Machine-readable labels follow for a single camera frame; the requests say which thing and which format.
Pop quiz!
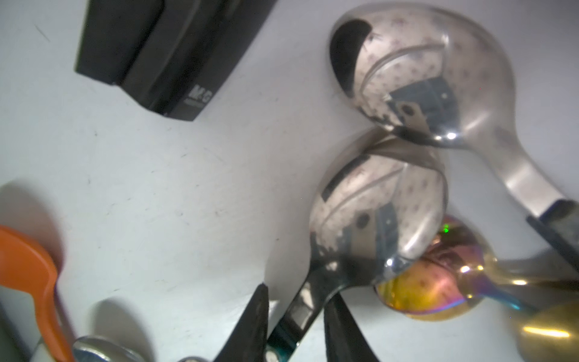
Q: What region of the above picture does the black stapler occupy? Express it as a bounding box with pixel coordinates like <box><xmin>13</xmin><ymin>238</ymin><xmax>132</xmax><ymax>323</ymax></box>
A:
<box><xmin>75</xmin><ymin>0</ymin><xmax>275</xmax><ymax>122</ymax></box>

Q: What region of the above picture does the iridescent rainbow spoon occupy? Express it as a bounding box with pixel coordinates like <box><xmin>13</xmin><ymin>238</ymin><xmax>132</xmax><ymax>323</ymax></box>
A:
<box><xmin>374</xmin><ymin>214</ymin><xmax>578</xmax><ymax>321</ymax></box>

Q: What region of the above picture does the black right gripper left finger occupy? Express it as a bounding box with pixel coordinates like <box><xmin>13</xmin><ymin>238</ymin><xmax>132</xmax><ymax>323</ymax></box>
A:
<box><xmin>214</xmin><ymin>283</ymin><xmax>269</xmax><ymax>362</ymax></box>

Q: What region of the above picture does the gold spoon green handle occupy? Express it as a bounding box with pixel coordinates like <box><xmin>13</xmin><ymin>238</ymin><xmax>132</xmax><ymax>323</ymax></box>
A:
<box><xmin>517</xmin><ymin>301</ymin><xmax>578</xmax><ymax>362</ymax></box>

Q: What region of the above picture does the small silver spoon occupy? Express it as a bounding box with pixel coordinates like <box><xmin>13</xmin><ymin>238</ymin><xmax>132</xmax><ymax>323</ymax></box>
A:
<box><xmin>72</xmin><ymin>336</ymin><xmax>146</xmax><ymax>362</ymax></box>

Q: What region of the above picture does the silver spoon pink handle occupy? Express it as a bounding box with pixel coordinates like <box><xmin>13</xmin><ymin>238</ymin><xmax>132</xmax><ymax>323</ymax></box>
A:
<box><xmin>329</xmin><ymin>2</ymin><xmax>578</xmax><ymax>267</ymax></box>

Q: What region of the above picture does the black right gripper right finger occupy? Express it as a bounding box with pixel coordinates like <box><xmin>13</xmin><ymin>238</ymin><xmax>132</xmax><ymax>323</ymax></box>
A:
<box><xmin>324</xmin><ymin>294</ymin><xmax>379</xmax><ymax>362</ymax></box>

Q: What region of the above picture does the orange plastic spoon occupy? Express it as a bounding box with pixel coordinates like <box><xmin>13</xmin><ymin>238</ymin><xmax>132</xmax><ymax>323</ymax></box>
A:
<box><xmin>1</xmin><ymin>226</ymin><xmax>75</xmax><ymax>361</ymax></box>

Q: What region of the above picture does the silver spoon teal handle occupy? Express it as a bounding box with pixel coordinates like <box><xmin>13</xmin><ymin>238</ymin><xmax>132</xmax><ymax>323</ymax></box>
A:
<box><xmin>264</xmin><ymin>128</ymin><xmax>449</xmax><ymax>361</ymax></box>

